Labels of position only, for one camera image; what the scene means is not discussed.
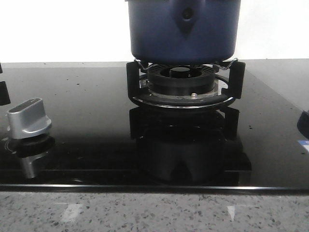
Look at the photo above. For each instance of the silver stove control knob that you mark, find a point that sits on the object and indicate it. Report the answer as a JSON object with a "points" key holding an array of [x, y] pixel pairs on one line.
{"points": [[28, 119]]}

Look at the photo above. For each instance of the blue sticker label on stove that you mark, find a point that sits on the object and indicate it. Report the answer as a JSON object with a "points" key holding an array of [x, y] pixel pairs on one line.
{"points": [[304, 144]]}

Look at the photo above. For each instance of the black glass gas stove top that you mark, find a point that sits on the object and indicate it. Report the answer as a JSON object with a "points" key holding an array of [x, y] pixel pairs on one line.
{"points": [[100, 141]]}

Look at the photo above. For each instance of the black right pot support grate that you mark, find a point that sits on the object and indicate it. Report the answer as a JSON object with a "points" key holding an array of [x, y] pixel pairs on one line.
{"points": [[228, 84]]}

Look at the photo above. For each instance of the black pot support grate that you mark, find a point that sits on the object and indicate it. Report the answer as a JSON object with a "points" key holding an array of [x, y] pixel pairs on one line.
{"points": [[228, 84], [4, 94]]}

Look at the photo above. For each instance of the dark blue cooking pot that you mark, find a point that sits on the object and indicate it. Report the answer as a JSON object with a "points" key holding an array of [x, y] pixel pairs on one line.
{"points": [[183, 32]]}

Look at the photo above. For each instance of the black left pot support grate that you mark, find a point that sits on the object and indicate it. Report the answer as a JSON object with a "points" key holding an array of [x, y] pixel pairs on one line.
{"points": [[4, 94]]}

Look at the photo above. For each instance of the black right gas burner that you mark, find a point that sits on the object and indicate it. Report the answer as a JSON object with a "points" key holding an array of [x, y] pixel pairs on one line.
{"points": [[181, 80]]}

